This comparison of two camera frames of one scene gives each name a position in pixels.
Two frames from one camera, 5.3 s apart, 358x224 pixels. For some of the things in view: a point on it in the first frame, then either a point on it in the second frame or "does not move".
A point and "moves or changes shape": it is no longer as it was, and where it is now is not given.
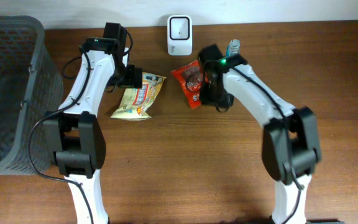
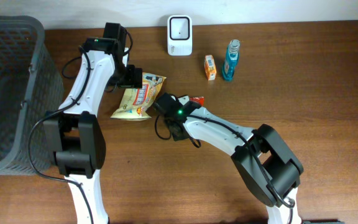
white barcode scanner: (179, 35) does not move
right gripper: (207, 91) to (163, 104)
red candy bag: (189, 77) moves or changes shape
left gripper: (134, 78) does not move
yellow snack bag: (135, 101) does not move
